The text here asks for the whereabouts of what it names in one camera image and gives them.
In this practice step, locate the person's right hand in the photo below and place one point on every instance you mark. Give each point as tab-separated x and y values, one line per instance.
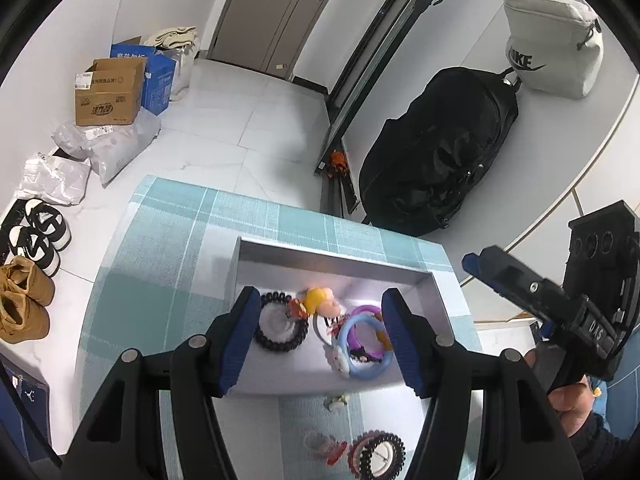
570	405

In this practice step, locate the white plastic package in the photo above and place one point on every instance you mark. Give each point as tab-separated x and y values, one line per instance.
52	180

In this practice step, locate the small red hair clip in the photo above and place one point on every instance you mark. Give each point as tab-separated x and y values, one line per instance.
299	308

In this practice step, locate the grey metal tray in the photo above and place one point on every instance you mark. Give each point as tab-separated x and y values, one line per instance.
300	375

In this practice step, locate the grey plastic package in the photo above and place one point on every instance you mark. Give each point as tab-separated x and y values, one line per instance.
117	147

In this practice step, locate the black folded rack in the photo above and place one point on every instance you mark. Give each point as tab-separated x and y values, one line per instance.
360	75

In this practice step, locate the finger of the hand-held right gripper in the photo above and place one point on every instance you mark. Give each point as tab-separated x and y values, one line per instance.
520	280

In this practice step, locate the blue cardboard box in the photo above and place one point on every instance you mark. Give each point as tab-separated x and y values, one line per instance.
160	85

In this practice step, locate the brown suede boot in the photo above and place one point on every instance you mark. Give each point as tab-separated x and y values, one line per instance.
27	280
22	317

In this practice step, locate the dark blue box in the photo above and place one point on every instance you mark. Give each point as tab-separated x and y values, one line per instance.
25	405

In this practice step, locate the teal checked tablecloth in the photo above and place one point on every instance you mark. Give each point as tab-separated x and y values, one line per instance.
150	270

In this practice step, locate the white sack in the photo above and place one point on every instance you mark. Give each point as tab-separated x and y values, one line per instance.
182	72

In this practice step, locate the small pale green hairclip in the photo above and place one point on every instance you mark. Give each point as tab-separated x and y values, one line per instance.
337	401

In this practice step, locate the person's right forearm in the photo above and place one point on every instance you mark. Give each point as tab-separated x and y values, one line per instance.
605	452

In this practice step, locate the small orange object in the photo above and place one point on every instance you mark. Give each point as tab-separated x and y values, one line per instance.
336	164

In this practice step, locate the white cloud charm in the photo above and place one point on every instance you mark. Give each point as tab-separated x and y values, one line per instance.
337	357

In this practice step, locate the pink toy figure charm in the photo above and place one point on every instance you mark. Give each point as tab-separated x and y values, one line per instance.
320	302

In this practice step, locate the white fabric bag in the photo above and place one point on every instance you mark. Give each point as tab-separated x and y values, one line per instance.
550	45

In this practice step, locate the black backpack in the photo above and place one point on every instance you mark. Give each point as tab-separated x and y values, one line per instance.
440	160

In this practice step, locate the brown cardboard box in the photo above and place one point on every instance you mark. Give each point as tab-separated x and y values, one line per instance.
107	95

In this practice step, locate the clear pink hair accessory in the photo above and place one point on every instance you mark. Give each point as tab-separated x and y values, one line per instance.
322	445

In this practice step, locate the black and white sneaker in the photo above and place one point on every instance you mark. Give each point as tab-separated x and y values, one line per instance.
47	222
32	250

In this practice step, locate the beige cloth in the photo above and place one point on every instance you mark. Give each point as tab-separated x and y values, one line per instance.
172	37

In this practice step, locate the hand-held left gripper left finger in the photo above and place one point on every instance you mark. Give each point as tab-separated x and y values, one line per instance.
240	345

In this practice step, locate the grey door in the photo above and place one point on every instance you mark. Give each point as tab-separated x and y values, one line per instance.
270	10

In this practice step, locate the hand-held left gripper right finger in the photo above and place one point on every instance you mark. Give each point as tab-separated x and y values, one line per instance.
405	345

